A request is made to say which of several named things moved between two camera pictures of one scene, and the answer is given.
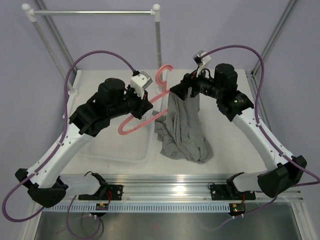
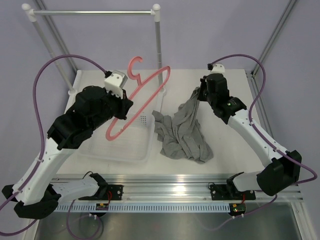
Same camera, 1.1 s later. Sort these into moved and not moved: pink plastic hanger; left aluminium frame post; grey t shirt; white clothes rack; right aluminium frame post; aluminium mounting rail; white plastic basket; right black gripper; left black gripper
Moved: right black gripper; left black gripper; grey t shirt; pink plastic hanger
Not moved: right aluminium frame post; white plastic basket; aluminium mounting rail; white clothes rack; left aluminium frame post
